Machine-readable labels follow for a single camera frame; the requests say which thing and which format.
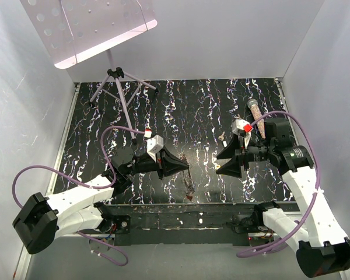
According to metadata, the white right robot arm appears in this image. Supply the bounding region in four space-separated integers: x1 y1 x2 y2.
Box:
216 118 350 278

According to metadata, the white perforated music stand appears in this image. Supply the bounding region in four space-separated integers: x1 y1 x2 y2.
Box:
21 0 158 122

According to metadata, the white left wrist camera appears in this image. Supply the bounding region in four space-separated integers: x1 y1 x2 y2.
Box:
144 129 164 162

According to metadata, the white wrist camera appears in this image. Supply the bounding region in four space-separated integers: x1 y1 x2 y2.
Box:
231 117 253 148
144 129 164 162

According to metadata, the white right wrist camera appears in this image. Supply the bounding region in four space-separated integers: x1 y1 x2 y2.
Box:
231 117 253 148

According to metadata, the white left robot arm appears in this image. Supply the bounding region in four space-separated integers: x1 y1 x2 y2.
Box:
12 147 189 254

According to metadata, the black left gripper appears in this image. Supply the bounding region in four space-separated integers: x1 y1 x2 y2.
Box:
125 145 189 180

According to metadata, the purple toy microphone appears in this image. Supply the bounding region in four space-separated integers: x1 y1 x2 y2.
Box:
247 99 265 139

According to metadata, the aluminium rail frame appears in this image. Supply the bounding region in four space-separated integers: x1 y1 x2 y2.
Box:
12 78 350 280

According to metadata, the silver key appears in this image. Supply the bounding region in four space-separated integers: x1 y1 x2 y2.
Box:
218 131 225 141

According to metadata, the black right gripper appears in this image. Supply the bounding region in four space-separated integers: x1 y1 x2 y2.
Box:
215 132 273 179

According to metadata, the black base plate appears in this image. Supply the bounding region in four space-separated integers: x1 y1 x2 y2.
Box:
78 204 288 247

